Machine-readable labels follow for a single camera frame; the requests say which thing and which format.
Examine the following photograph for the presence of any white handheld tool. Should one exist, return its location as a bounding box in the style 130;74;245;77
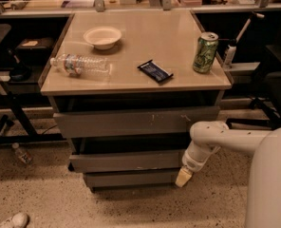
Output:
222;12;264;69

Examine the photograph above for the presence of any white shoe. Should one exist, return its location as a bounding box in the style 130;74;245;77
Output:
0;212;29;228

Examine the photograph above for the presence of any black folding stand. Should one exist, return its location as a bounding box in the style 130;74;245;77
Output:
0;23;67;169

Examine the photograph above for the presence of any black desk lamp base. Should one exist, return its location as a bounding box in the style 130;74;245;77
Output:
8;48;31;82

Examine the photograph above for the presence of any blue snack bar wrapper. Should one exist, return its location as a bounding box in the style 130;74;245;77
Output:
138;60;174;84

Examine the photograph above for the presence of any white paper bowl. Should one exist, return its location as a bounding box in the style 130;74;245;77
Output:
84;27;122;50

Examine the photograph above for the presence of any black office chair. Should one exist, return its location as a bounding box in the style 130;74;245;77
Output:
226;24;281;129

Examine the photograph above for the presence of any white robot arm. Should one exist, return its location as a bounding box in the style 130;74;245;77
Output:
176;122;281;228

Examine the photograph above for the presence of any grey top drawer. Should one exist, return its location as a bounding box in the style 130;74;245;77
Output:
54;106;219;138

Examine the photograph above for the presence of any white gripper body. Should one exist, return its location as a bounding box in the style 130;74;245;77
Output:
182;153;205;172

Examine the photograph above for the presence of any grey bottom drawer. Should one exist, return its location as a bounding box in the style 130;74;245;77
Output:
83;168;178;189

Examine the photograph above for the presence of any water bottle on floor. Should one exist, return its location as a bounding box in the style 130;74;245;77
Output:
12;142;32;164

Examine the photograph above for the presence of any grey drawer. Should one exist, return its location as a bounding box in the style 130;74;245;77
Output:
83;168;178;189
54;106;219;138
69;136;190;173

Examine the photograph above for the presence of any grey drawer cabinet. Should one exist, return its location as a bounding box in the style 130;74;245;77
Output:
37;9;234;193

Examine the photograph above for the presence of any clear plastic water bottle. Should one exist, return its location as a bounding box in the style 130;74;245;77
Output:
49;53;110;78

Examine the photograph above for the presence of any green soda can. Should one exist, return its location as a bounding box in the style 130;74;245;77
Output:
193;31;218;73

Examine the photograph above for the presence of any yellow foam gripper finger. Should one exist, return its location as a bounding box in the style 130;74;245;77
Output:
176;166;193;187

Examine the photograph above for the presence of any black box on shelf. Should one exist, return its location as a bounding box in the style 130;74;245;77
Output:
15;37;54;58

